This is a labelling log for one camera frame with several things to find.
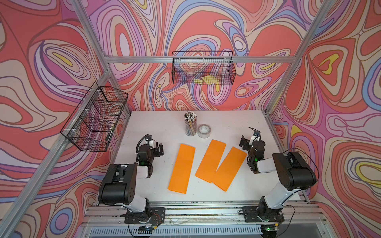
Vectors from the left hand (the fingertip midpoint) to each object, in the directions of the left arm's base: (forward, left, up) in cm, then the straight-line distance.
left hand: (155, 144), depth 94 cm
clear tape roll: (+15, -32, -5) cm, 36 cm away
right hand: (+3, -62, 0) cm, 62 cm away
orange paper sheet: (-16, -17, -6) cm, 24 cm away
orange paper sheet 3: (-15, -45, -6) cm, 48 cm away
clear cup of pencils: (+11, -23, +12) cm, 28 cm away
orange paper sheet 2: (-11, -34, -6) cm, 37 cm away
